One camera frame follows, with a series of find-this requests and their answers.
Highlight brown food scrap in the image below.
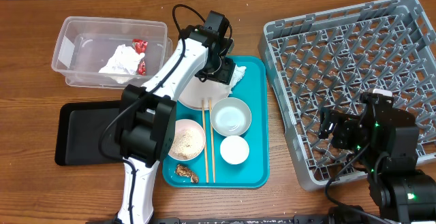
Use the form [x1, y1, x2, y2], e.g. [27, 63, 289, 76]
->
[175, 164, 199, 184]

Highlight grey-green bowl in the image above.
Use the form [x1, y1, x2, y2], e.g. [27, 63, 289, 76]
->
[211, 97, 252, 137]

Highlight white napkin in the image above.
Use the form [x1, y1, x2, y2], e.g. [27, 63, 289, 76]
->
[229, 65, 247, 93]
[99, 44, 145, 84]

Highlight red snack wrapper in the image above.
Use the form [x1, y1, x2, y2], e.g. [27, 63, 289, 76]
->
[132, 39, 148, 76]

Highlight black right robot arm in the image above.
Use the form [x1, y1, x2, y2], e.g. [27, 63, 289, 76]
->
[318, 89, 435, 223]

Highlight small white cup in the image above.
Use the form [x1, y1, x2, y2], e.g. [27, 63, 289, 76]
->
[220, 135, 249, 165]

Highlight pink bowl with rice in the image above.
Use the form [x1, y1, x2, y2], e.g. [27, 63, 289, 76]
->
[168, 119, 205, 161]

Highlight black tray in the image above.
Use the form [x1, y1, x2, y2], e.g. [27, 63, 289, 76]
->
[54, 101, 122, 166]

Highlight black table edge rail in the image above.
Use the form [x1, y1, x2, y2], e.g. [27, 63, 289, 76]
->
[150, 214, 330, 224]

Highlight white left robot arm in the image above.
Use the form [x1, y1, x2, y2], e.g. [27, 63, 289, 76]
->
[114, 25, 235, 223]

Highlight grey dishwasher rack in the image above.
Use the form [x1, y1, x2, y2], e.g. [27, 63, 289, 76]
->
[258, 0, 435, 191]

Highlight pink round plate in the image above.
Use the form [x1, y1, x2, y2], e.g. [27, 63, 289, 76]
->
[173, 56, 232, 110]

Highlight left wooden chopstick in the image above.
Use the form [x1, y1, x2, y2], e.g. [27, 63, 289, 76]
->
[202, 99, 209, 183]

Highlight teal plastic tray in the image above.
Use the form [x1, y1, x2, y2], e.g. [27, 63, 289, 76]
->
[161, 56, 269, 189]

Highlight clear plastic bin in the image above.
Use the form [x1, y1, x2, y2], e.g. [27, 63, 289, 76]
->
[51, 16, 172, 89]

